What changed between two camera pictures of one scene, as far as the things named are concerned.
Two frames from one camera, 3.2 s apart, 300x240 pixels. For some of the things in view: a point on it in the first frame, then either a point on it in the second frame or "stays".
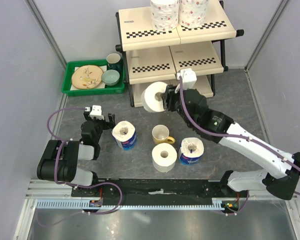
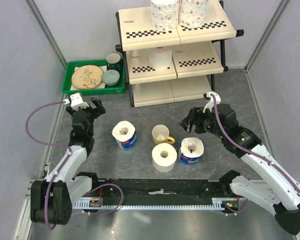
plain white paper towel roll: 149,103 to 160,58
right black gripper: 169,96 to 195,117
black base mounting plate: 92,193 stays
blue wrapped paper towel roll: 125,133 stays
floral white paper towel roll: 191,13 stays
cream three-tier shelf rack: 151,55 stays
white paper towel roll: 164,14 stays
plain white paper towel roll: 161,164 stays
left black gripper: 107,125 to 100,109
